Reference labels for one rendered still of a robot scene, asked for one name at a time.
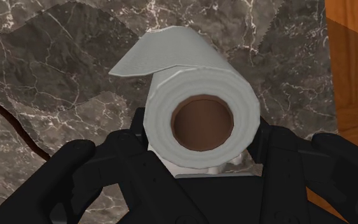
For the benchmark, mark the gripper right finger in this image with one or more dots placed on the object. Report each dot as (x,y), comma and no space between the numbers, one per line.
(285,173)

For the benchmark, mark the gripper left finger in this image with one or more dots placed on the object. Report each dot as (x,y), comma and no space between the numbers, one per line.
(119,167)

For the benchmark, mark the white toilet paper roll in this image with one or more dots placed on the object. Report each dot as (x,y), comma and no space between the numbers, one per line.
(178,56)

